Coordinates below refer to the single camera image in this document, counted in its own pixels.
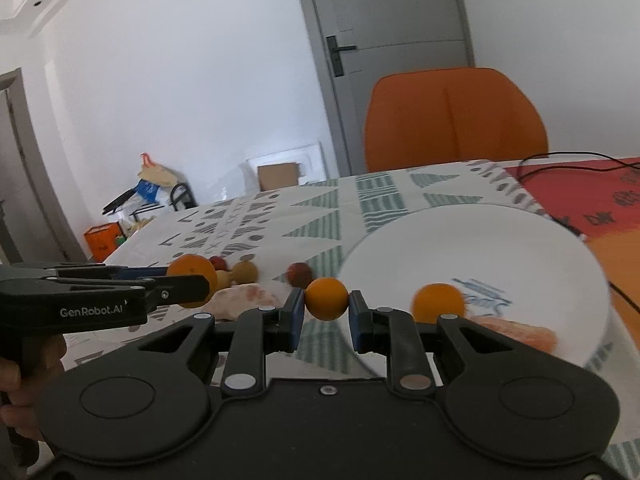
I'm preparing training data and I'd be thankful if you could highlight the large orange tangerine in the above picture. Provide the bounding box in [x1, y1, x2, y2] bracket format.
[166, 254, 218, 309]

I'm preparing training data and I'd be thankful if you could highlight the peeled pomelo segment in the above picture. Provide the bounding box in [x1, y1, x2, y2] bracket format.
[202, 284, 282, 321]

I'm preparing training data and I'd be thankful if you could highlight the yellow-brown round fruit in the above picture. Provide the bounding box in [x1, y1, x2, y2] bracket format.
[230, 260, 259, 285]

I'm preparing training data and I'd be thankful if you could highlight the small orange kumquat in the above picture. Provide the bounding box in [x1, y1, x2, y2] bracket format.
[305, 278, 349, 321]

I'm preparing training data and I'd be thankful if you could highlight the small red fruit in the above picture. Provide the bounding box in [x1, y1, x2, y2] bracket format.
[285, 262, 314, 289]
[209, 256, 228, 271]

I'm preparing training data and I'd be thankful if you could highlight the person's left hand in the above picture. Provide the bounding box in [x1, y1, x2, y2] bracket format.
[0, 334, 68, 442]

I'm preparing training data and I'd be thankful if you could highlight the orange box on floor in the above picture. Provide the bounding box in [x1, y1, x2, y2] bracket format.
[84, 222, 122, 262]

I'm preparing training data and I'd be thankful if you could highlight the small yellow kumquat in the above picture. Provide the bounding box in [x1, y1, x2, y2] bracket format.
[216, 270, 231, 290]

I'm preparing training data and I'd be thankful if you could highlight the orange tangerine on plate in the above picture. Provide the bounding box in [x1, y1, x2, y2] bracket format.
[411, 283, 466, 324]

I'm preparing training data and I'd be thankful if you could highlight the pile of bags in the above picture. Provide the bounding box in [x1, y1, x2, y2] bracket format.
[102, 153, 198, 236]

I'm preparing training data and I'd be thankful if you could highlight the white round plate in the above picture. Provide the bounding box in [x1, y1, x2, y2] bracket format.
[338, 204, 611, 366]

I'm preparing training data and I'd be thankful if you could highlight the brown cardboard box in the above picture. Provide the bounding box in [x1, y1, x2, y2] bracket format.
[257, 162, 299, 191]

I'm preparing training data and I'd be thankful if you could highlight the peeled pomelo piece on plate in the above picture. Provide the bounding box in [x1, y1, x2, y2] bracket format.
[470, 316, 558, 353]

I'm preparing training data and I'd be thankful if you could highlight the white foam board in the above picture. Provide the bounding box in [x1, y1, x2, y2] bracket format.
[246, 143, 328, 185]

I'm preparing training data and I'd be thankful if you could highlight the orange chair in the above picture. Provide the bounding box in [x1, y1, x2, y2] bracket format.
[363, 67, 549, 172]

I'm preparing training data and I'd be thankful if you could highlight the red orange mat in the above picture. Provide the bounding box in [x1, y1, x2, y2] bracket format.
[506, 153, 639, 341]

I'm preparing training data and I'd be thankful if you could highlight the grey door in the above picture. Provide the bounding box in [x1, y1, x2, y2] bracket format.
[300, 0, 474, 176]

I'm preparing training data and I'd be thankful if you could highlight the black door handle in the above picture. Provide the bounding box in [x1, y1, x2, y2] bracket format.
[326, 35, 358, 77]

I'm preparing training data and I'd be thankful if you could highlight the black cable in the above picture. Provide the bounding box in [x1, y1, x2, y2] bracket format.
[517, 152, 640, 306]

